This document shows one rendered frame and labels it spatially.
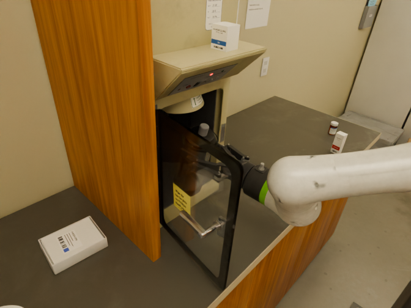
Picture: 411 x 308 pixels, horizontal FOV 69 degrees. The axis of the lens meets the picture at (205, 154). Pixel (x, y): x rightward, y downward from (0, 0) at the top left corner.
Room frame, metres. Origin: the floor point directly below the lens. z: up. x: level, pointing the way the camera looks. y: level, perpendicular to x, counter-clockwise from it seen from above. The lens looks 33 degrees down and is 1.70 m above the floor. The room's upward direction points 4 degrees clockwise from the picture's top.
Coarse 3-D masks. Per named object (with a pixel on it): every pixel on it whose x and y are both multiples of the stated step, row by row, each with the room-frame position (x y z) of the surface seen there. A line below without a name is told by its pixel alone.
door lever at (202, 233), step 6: (180, 216) 0.50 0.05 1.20; (186, 216) 0.49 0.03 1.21; (186, 222) 0.48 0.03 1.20; (192, 222) 0.47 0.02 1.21; (216, 222) 0.48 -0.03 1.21; (192, 228) 0.47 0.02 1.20; (198, 228) 0.46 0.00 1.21; (210, 228) 0.46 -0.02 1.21; (216, 228) 0.47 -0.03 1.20; (198, 234) 0.45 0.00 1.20; (204, 234) 0.44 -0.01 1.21
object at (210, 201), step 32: (160, 128) 0.65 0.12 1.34; (160, 160) 0.66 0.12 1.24; (192, 160) 0.55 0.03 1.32; (224, 160) 0.48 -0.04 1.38; (192, 192) 0.55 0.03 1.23; (224, 192) 0.47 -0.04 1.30; (224, 224) 0.46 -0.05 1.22; (192, 256) 0.54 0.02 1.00; (224, 256) 0.45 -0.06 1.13; (224, 288) 0.45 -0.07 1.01
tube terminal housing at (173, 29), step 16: (160, 0) 0.72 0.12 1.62; (176, 0) 0.75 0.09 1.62; (192, 0) 0.79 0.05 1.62; (224, 0) 0.88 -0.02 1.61; (160, 16) 0.72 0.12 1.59; (176, 16) 0.75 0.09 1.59; (192, 16) 0.79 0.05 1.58; (224, 16) 0.88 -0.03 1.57; (160, 32) 0.71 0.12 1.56; (176, 32) 0.75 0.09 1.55; (192, 32) 0.79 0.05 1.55; (208, 32) 0.83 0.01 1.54; (160, 48) 0.71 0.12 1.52; (176, 48) 0.75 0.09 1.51; (224, 80) 0.90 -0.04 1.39; (176, 96) 0.75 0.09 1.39; (192, 96) 0.80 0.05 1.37; (224, 96) 0.91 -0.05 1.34; (224, 112) 0.91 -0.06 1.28; (160, 224) 0.70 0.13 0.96
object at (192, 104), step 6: (198, 96) 0.86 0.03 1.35; (180, 102) 0.81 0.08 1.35; (186, 102) 0.82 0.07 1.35; (192, 102) 0.83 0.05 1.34; (198, 102) 0.85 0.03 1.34; (168, 108) 0.80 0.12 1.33; (174, 108) 0.80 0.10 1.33; (180, 108) 0.80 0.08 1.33; (186, 108) 0.81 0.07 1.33; (192, 108) 0.82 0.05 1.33; (198, 108) 0.84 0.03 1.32
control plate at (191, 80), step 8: (208, 72) 0.70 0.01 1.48; (216, 72) 0.74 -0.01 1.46; (224, 72) 0.79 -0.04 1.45; (184, 80) 0.65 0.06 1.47; (192, 80) 0.69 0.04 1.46; (200, 80) 0.73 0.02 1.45; (208, 80) 0.77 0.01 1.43; (216, 80) 0.82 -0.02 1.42; (176, 88) 0.67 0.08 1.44; (184, 88) 0.71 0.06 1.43
